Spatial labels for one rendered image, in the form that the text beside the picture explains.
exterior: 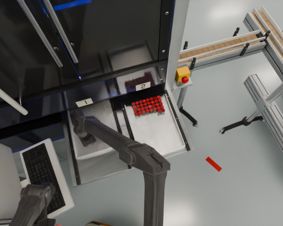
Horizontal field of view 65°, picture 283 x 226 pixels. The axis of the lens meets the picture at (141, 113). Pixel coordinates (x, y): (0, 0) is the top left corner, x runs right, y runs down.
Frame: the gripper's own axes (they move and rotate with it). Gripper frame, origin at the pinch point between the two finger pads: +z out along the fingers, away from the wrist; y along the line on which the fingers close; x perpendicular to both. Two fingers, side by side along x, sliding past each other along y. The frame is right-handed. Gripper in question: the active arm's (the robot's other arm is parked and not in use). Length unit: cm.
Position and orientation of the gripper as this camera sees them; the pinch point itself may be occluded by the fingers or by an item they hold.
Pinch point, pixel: (89, 140)
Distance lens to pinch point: 126.5
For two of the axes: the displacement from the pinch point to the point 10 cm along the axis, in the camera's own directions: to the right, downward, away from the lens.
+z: 0.4, 4.0, 9.2
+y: -5.3, -7.7, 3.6
